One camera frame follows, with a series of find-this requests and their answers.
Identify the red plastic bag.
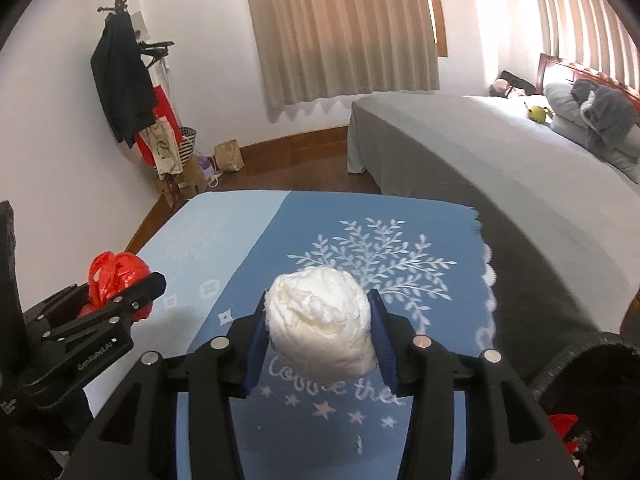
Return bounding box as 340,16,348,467
77,252,151,318

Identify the white tissue ball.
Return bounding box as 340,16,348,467
265,266,378,386

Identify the red cloth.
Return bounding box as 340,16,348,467
548,414,579,440

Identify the black-lined trash bin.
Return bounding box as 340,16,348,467
529,333,639,479

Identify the blue tree-print tablecloth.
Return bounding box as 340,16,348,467
86,191,497,479

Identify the wooden coat rack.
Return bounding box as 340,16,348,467
90,0,189,211

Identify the striped basket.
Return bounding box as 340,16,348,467
178,127,196,165

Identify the canvas tote bag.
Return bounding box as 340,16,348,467
137,117,183,180

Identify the brown paper bag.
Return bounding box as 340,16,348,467
214,140,245,172

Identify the red hanging garment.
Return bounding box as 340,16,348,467
134,84,182,174

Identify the grey bed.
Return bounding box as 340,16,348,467
347,92,639,358

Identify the black hanging jacket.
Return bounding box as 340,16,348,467
90,12,156,148

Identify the grey pillow stack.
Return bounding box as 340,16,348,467
544,79,639,184

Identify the green plush toy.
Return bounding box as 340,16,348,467
527,105,554,124

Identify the dark grey folded blanket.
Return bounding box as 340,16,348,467
570,79,639,158

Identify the pink plush toy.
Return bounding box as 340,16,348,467
489,78,511,99

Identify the left beige curtain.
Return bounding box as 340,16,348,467
247,0,448,116

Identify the beige curtain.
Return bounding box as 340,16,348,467
537,0,639,90
247,0,448,116

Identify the red wooden headboard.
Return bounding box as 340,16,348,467
535,53,639,104

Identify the right beige curtain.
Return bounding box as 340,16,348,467
537,0,639,90

